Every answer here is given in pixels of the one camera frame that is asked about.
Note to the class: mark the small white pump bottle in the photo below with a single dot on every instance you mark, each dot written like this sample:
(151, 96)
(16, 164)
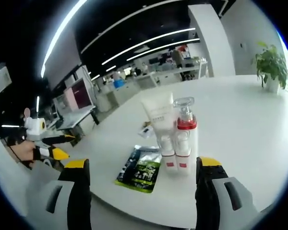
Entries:
(169, 161)
(183, 163)

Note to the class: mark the potted green plant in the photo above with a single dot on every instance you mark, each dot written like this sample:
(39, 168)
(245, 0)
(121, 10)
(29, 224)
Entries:
(271, 64)

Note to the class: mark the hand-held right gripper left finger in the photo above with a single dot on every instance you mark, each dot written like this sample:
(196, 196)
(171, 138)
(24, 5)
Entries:
(79, 203)

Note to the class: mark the standing desk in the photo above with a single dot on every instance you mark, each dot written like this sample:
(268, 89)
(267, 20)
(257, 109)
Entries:
(74, 119)

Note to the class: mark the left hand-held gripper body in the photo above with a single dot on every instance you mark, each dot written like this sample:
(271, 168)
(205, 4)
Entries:
(36, 128)

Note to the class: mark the white skincare tube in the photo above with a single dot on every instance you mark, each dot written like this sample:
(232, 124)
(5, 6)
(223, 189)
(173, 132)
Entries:
(158, 112)

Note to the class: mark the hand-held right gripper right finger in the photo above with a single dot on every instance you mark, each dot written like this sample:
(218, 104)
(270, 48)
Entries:
(208, 203)

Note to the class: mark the person's left hand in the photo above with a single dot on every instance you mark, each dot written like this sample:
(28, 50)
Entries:
(26, 153)

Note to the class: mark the blue box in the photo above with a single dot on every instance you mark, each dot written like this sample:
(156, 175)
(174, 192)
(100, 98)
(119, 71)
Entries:
(118, 83)

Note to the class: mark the white skincare sachet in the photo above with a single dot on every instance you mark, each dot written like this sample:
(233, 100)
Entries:
(146, 132)

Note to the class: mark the green skincare sachet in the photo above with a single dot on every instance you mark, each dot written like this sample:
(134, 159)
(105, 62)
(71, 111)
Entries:
(141, 177)

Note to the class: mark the large white bottle red collar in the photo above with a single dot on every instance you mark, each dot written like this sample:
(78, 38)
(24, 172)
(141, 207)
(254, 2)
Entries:
(187, 124)

